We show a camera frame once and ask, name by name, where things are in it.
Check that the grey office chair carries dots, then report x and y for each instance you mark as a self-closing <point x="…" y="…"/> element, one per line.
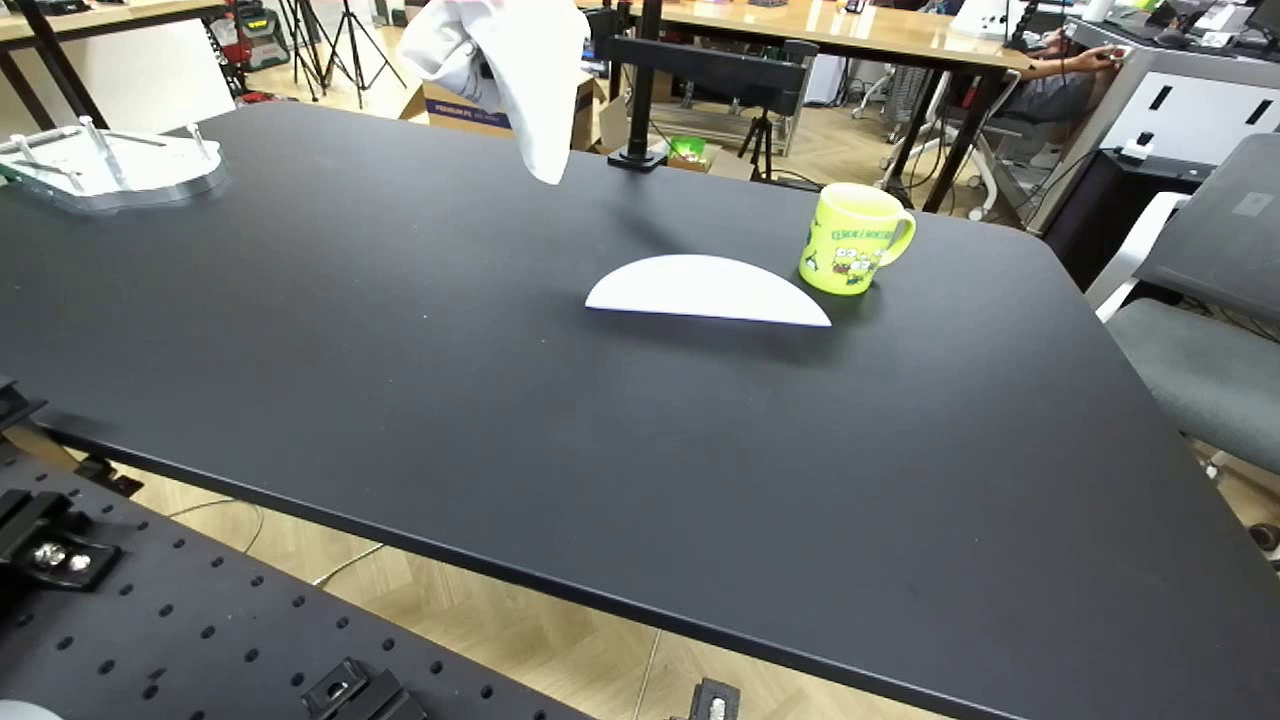
<point x="1214" y="363"/>

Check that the small black tripod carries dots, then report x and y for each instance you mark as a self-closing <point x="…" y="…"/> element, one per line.
<point x="763" y="140"/>

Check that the white board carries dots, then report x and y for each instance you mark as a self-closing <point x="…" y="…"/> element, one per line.
<point x="147" y="73"/>

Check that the green mug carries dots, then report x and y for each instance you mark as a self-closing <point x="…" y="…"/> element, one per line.
<point x="844" y="242"/>

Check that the black stand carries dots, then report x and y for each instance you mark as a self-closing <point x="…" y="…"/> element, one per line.
<point x="707" y="71"/>

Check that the clear plastic rack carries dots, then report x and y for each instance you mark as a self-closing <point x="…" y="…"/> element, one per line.
<point x="121" y="163"/>

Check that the black bolt bracket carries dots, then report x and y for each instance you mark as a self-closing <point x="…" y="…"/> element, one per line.
<point x="52" y="546"/>
<point x="719" y="700"/>
<point x="353" y="693"/>

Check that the green box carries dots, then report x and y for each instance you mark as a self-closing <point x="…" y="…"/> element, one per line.
<point x="688" y="149"/>

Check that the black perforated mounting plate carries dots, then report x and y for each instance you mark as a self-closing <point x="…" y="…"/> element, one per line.
<point x="203" y="627"/>

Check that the white half-round plate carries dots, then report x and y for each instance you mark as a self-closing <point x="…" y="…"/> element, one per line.
<point x="707" y="290"/>

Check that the small cardboard box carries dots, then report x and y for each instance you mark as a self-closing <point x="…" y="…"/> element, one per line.
<point x="452" y="109"/>

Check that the tall black tripod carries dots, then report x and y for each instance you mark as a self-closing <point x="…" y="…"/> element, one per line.
<point x="342" y="43"/>

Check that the grey cabinet with slots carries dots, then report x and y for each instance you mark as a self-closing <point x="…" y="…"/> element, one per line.
<point x="1185" y="112"/>

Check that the short wooden table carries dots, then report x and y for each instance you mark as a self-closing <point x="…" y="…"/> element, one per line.
<point x="95" y="17"/>

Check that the long wooden table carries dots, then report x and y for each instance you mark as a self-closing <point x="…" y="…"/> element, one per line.
<point x="854" y="34"/>

